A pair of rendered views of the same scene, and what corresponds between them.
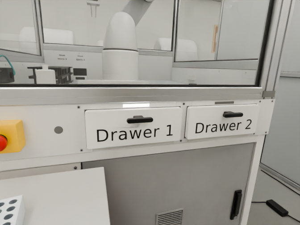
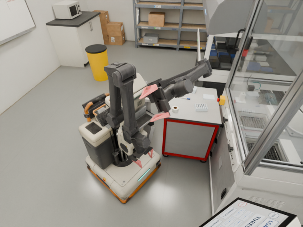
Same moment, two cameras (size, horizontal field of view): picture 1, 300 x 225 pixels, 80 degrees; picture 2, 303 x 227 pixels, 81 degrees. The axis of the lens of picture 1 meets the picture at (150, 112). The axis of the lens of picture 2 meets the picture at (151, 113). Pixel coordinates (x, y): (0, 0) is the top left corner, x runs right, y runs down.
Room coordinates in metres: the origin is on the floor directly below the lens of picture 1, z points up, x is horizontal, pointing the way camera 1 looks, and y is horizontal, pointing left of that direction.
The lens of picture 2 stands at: (0.44, -1.27, 1.99)
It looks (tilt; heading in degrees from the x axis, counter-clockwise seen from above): 42 degrees down; 118
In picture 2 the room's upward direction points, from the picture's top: straight up
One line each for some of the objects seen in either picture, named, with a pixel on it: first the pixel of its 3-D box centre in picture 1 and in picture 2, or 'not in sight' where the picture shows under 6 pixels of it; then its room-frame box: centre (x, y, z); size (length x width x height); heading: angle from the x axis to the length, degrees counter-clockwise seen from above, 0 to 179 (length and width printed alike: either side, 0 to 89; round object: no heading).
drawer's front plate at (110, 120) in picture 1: (136, 126); (227, 122); (0.52, 0.04, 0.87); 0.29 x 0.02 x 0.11; 108
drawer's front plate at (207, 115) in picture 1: (223, 120); (233, 151); (0.61, -0.26, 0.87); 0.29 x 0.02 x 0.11; 108
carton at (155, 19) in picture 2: not in sight; (156, 19); (-1.88, 3.37, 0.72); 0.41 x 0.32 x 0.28; 18
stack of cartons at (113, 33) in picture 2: not in sight; (108, 28); (-3.23, 2.96, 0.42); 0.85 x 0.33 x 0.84; 18
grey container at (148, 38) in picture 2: not in sight; (151, 38); (-2.02, 3.31, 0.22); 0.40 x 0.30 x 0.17; 18
